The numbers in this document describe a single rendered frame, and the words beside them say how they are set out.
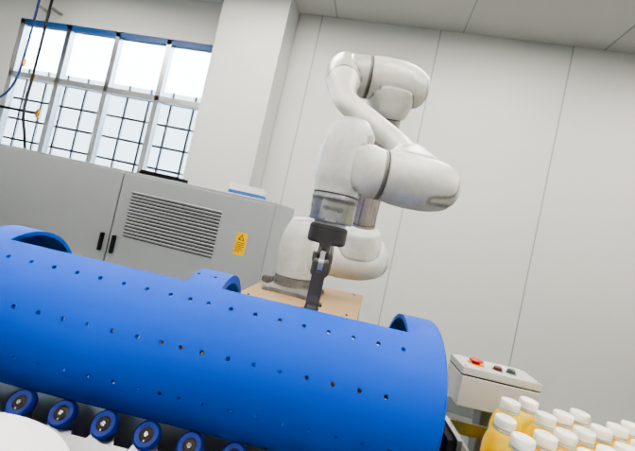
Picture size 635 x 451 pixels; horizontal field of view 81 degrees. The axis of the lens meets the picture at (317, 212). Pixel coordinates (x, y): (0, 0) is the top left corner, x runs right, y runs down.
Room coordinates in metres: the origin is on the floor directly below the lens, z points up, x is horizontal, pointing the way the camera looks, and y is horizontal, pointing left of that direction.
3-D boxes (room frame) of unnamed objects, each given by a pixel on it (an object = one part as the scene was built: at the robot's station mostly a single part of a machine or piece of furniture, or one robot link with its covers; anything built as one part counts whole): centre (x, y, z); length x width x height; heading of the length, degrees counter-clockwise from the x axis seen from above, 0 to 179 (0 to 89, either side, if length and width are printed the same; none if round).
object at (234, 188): (2.56, 0.50, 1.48); 0.24 x 0.12 x 0.08; 88
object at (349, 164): (0.73, -0.04, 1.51); 0.13 x 0.11 x 0.16; 96
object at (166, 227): (2.72, 1.28, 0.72); 2.15 x 0.54 x 1.45; 80
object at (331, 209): (0.73, -0.03, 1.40); 0.09 x 0.09 x 0.06
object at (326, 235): (0.73, -0.03, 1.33); 0.08 x 0.07 x 0.09; 177
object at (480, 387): (0.99, -0.55, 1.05); 0.20 x 0.10 x 0.10; 87
